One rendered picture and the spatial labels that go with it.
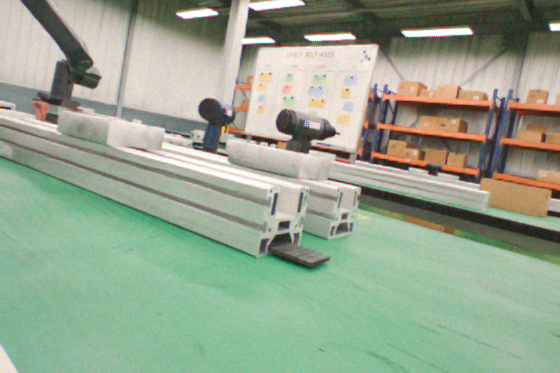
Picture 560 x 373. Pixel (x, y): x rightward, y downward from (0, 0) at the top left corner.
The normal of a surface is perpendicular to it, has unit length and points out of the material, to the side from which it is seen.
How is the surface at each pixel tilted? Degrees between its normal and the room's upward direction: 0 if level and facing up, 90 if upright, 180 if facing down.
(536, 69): 90
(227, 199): 90
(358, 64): 90
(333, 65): 90
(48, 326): 0
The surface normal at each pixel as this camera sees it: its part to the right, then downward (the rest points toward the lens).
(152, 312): 0.18, -0.98
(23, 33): 0.75, 0.17
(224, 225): -0.55, -0.05
